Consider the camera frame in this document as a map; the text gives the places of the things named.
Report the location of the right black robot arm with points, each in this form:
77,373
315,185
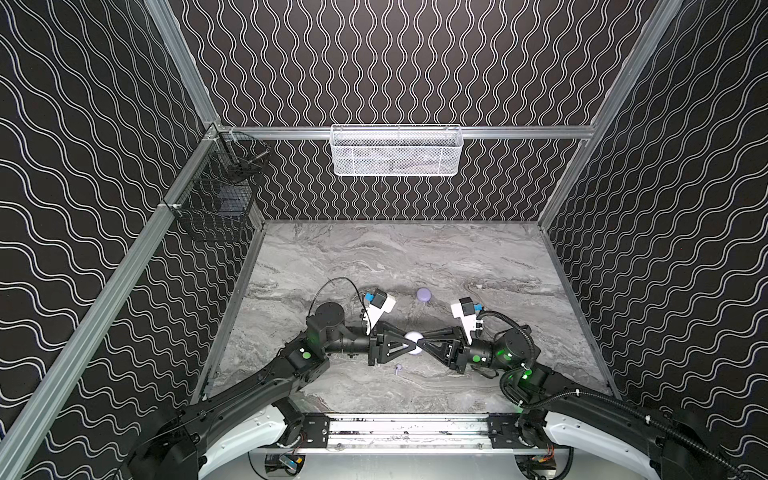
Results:
555,411

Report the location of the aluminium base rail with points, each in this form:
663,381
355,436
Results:
406,433

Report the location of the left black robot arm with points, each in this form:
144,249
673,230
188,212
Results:
193,442

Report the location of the purple earbud charging case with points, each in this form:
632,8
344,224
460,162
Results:
423,294

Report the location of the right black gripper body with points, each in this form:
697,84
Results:
459,350

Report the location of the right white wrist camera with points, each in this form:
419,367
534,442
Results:
467,312

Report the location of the white wire mesh basket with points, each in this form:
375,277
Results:
390,150

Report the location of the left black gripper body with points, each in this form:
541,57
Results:
372,347

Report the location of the black wire basket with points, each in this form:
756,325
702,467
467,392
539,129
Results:
216,206

